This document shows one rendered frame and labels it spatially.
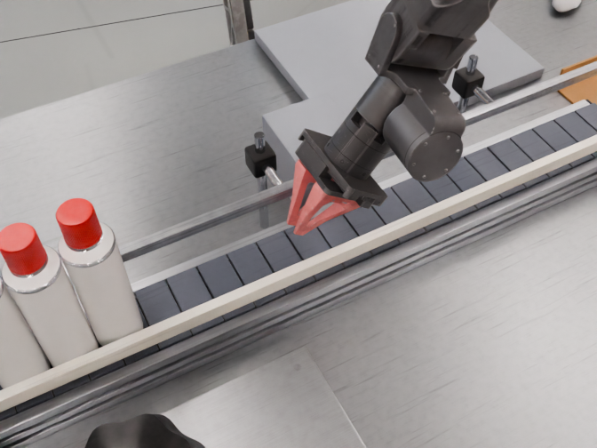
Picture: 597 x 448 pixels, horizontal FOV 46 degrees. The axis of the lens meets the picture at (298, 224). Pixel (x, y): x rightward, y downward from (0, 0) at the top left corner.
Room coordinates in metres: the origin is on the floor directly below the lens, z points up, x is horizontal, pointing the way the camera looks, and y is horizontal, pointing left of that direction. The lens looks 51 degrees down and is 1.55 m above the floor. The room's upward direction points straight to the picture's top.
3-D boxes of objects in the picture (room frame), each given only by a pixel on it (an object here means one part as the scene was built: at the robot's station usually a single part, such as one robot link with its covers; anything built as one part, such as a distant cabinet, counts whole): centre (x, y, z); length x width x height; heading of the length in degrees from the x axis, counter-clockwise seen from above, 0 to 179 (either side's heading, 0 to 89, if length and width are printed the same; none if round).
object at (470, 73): (0.70, -0.23, 0.91); 0.07 x 0.03 x 0.17; 28
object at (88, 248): (0.39, 0.19, 0.98); 0.05 x 0.05 x 0.20
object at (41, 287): (0.37, 0.24, 0.98); 0.05 x 0.05 x 0.20
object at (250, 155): (0.56, 0.03, 0.91); 0.07 x 0.03 x 0.17; 28
